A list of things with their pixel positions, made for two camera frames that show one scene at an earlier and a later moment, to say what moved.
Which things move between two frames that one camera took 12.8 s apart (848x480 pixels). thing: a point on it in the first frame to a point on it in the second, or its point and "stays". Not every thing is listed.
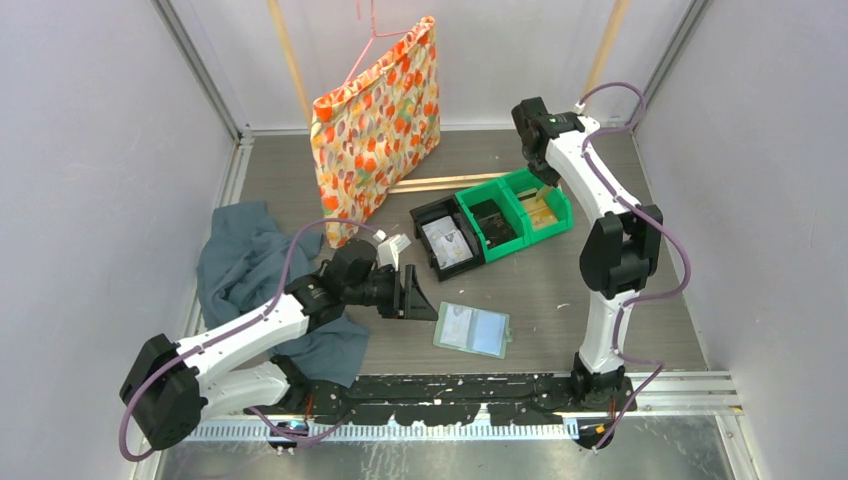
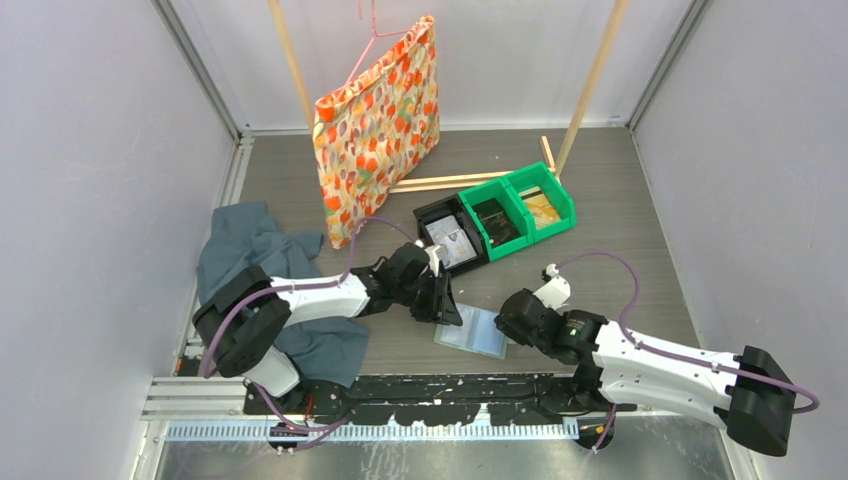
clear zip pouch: [472, 330] stays
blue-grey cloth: [241, 254] stays
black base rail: [444, 398] stays
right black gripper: [551, 177] to [512, 331]
